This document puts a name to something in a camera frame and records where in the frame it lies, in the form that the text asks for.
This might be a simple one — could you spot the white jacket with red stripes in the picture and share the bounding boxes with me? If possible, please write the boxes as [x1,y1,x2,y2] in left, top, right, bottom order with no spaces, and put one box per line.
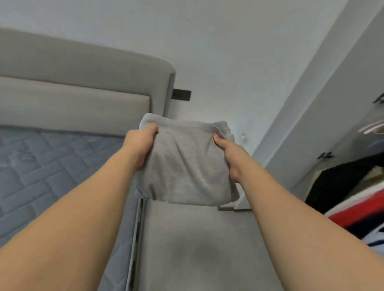
[324,175,384,221]

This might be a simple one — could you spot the khaki and black jacket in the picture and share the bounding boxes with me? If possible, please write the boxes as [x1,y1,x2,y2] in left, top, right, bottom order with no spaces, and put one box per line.
[305,160,384,218]

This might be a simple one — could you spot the white wardrobe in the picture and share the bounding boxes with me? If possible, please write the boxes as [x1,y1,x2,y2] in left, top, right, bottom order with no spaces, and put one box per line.
[247,0,384,267]

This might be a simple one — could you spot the white wardrobe door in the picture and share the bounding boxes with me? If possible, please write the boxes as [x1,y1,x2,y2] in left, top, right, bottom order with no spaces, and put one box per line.
[263,0,384,205]

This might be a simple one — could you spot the person's left forearm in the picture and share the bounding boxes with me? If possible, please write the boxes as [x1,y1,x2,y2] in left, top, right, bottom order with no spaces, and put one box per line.
[0,142,144,291]

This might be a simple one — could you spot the grey upholstered headboard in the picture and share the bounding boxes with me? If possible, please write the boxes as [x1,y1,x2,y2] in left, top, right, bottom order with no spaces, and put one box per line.
[0,27,179,140]

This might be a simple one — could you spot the grey quilted mattress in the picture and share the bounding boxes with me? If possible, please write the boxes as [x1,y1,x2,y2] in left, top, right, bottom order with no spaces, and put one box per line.
[0,126,148,291]

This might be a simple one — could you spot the row of coloured wire hangers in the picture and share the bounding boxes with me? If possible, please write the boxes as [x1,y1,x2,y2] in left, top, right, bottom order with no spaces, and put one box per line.
[358,115,384,138]

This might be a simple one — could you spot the person's right forearm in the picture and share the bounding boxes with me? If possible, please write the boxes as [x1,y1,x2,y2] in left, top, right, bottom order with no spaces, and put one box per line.
[228,158,384,291]

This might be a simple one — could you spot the red and white jacket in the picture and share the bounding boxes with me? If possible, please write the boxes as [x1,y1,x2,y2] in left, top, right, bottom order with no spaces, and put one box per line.
[326,181,384,232]

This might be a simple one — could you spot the black rectangular wall plate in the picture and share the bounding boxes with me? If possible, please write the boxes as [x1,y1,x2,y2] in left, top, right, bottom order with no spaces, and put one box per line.
[171,89,192,102]

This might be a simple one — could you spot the grey drawstring shorts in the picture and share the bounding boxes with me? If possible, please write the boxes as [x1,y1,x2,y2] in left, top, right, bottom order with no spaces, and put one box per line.
[133,112,245,209]

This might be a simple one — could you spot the person's left hand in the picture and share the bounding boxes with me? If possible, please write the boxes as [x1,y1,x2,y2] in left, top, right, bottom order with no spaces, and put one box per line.
[121,121,160,172]

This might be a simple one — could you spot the person's right hand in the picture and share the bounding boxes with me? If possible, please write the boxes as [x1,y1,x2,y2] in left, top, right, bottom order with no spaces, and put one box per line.
[211,134,252,185]

